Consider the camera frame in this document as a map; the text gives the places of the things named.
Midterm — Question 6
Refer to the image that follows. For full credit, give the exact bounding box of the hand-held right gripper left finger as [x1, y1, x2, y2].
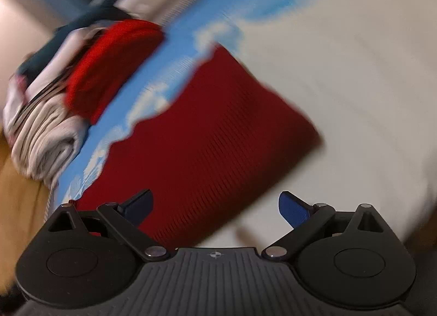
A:
[48, 189, 170, 263]

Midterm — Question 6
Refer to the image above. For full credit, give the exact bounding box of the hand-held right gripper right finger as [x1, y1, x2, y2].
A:
[261, 191, 390, 262]

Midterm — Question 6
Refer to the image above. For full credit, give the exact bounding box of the dark red knit sweater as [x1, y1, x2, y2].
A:
[70, 45, 323, 248]

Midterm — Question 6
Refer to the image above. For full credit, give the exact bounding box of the folded cream blanket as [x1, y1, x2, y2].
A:
[10, 98, 91, 187]

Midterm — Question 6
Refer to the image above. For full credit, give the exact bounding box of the wooden headboard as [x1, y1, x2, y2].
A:
[0, 132, 57, 303]

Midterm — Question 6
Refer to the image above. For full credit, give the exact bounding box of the blue white printed bedsheet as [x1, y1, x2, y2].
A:
[44, 0, 437, 258]

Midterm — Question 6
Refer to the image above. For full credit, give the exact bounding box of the folded red blanket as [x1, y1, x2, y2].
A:
[65, 19, 166, 124]

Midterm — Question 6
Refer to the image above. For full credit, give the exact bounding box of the stack of folded bedding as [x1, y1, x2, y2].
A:
[3, 28, 106, 142]

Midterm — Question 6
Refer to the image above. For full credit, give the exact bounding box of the teal shark plush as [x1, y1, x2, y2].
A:
[17, 7, 132, 76]

